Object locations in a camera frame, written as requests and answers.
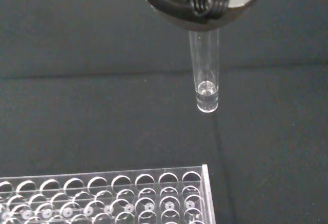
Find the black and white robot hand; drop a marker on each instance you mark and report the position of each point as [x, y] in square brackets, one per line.
[179, 1]

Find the clear plastic test tube rack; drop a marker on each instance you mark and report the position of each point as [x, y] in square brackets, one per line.
[123, 198]

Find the black bench cloth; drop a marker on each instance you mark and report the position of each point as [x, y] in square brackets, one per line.
[77, 93]

